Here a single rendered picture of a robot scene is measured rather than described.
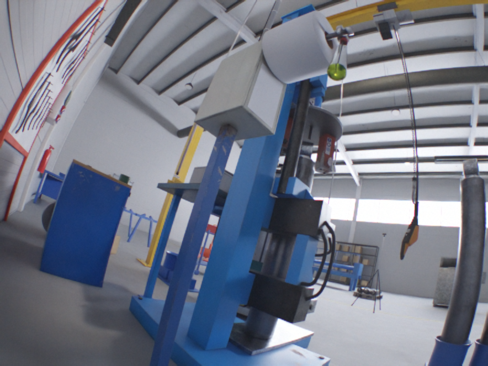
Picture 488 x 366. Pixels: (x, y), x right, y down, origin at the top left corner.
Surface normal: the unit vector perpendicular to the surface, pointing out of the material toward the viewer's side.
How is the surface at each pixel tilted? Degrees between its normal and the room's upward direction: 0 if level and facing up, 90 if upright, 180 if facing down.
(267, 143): 90
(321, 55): 169
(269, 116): 90
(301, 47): 146
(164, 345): 90
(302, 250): 90
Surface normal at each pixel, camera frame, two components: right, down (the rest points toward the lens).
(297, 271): -0.65, -0.38
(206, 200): 0.71, 0.00
